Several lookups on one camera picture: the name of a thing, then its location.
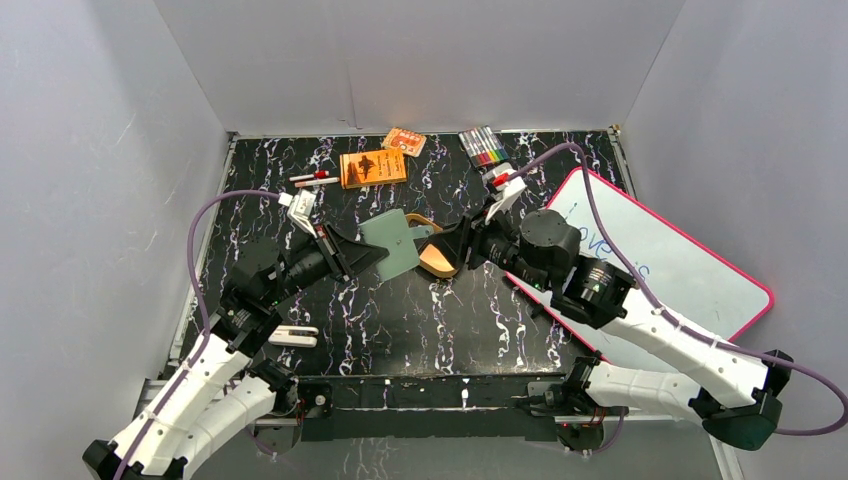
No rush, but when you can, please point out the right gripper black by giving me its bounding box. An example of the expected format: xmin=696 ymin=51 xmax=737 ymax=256
xmin=427 ymin=197 xmax=553 ymax=294

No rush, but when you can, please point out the tan oval tray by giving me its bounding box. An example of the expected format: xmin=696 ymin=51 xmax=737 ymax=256
xmin=405 ymin=213 xmax=459 ymax=279

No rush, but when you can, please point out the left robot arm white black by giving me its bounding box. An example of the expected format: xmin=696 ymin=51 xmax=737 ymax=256
xmin=82 ymin=224 xmax=390 ymax=479

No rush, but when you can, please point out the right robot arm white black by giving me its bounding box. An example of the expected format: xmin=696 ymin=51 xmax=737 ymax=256
xmin=425 ymin=209 xmax=790 ymax=451

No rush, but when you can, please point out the small orange card pack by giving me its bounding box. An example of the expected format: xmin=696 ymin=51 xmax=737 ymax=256
xmin=381 ymin=127 xmax=427 ymax=157

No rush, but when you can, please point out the white marker pen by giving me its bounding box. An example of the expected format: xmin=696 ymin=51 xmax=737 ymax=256
xmin=294 ymin=177 xmax=340 ymax=188

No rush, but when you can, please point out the red capped marker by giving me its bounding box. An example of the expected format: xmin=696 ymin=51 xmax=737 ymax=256
xmin=289 ymin=170 xmax=329 ymax=182

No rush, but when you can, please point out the orange book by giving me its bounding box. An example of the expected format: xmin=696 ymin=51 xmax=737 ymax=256
xmin=339 ymin=149 xmax=408 ymax=189

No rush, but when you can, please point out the white whiteboard eraser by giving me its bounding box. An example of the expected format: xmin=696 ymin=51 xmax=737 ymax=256
xmin=268 ymin=325 xmax=319 ymax=348

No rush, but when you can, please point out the coloured marker set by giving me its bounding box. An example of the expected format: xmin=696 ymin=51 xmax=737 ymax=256
xmin=458 ymin=125 xmax=510 ymax=169

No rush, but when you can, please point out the black whiteboard clip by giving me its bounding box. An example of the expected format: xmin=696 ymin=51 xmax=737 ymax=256
xmin=529 ymin=302 xmax=548 ymax=321

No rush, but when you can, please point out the pink framed whiteboard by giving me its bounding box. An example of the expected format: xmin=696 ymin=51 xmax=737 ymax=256
xmin=548 ymin=169 xmax=775 ymax=341

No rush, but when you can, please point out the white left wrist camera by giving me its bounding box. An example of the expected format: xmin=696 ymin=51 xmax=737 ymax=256
xmin=278 ymin=189 xmax=317 ymax=238

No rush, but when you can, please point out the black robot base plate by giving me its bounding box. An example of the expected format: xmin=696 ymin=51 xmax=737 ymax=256
xmin=233 ymin=374 xmax=629 ymax=458

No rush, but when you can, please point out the aluminium frame rail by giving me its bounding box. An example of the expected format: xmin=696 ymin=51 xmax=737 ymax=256
xmin=119 ymin=376 xmax=745 ymax=480

